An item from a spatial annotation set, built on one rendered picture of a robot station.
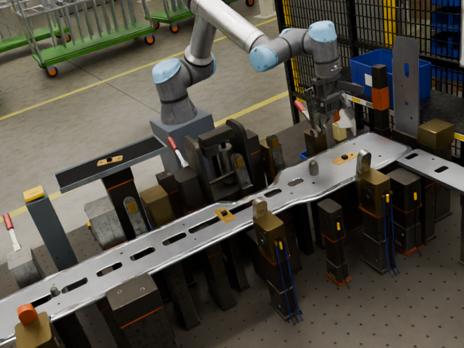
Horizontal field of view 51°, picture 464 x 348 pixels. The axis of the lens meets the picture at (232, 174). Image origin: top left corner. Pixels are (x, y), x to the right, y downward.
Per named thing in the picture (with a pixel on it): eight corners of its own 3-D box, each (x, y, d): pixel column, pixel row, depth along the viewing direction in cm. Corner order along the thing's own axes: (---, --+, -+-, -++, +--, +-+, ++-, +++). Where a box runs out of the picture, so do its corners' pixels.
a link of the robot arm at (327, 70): (329, 54, 150) (345, 58, 143) (330, 68, 152) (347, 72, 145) (308, 62, 148) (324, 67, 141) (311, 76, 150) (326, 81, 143)
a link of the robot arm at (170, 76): (153, 98, 197) (143, 66, 190) (179, 86, 204) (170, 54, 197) (170, 102, 188) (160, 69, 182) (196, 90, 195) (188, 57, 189)
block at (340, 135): (346, 210, 189) (337, 126, 171) (340, 206, 192) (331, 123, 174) (353, 206, 190) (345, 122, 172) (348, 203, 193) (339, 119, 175)
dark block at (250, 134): (266, 237, 185) (245, 139, 164) (257, 228, 191) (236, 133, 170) (277, 231, 186) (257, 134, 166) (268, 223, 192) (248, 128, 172)
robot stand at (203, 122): (173, 198, 224) (148, 120, 205) (210, 180, 231) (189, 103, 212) (192, 215, 208) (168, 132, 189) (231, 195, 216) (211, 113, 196)
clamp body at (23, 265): (56, 355, 155) (7, 270, 137) (50, 333, 164) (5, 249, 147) (78, 344, 157) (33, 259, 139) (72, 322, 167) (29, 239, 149)
